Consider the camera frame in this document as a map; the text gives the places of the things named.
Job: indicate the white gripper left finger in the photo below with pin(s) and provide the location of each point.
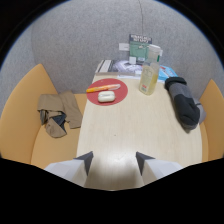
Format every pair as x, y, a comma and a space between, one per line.
71, 168

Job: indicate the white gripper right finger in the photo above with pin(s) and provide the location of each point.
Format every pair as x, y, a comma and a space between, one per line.
156, 168

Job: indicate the black and grey hat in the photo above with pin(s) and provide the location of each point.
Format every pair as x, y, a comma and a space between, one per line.
184, 104

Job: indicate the beige folded cloth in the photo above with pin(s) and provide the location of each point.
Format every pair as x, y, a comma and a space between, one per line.
59, 113

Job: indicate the orange bench seat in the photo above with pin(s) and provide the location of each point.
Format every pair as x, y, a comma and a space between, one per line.
31, 121

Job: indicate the orange seat cushion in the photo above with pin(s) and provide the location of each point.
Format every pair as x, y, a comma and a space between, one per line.
211, 121

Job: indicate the white soap bar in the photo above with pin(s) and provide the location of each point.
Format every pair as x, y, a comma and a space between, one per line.
106, 96

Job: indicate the red round plate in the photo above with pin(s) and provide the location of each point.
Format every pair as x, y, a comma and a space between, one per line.
107, 91

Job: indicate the orange toothbrush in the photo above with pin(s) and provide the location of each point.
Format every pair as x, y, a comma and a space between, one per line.
101, 88

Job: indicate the clear yellow liquid bottle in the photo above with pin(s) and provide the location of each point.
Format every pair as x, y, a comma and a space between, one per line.
149, 76

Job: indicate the blue packet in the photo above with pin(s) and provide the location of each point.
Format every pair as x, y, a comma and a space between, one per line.
166, 72

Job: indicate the dark magazine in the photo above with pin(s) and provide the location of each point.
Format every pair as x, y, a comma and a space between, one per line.
118, 67

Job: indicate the green standing book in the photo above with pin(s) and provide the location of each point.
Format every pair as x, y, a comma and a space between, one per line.
139, 48

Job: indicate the white wall socket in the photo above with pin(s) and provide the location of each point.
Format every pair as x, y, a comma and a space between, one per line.
124, 47

